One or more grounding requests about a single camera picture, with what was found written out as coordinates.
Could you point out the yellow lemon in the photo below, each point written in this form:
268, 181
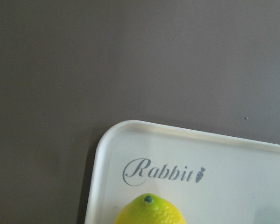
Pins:
150, 209

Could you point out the cream rabbit print tray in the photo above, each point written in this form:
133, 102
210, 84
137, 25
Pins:
210, 178

